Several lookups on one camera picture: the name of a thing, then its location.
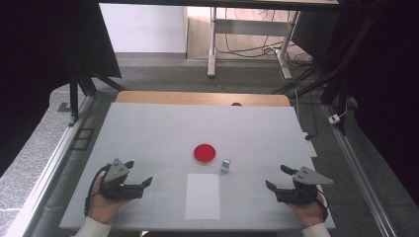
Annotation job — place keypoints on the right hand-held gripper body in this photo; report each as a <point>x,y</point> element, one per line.
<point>298,194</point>

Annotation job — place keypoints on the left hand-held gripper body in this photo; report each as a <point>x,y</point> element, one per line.
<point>120,191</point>

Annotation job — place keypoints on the small blue white stamp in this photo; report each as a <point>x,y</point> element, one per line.
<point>225,165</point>

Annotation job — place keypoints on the white paper sheet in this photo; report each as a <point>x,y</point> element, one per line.
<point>202,197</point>

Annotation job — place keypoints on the round red ink pad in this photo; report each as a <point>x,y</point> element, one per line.
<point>204,153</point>

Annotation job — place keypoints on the person's right hand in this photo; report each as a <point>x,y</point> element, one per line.
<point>308,212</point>

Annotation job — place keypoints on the person's left hand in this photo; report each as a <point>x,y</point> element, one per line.
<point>103,207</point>

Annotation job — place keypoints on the white power strip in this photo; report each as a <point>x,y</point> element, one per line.
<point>310,146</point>

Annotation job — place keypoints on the white foam board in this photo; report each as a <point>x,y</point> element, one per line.
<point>164,131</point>

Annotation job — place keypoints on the small white adapter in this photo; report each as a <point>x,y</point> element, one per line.
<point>334,119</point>

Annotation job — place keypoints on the black metal stand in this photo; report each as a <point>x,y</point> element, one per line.
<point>336,82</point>
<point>74,95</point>

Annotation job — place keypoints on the wooden table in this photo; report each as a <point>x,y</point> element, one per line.
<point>197,98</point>

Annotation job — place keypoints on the black curtain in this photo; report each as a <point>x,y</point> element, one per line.
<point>33,65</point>
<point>388,98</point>

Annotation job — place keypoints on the aluminium floor rail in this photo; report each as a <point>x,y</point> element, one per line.
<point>359,177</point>
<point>42,184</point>

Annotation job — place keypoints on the white metal desk frame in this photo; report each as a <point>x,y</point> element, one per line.
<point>250,28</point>

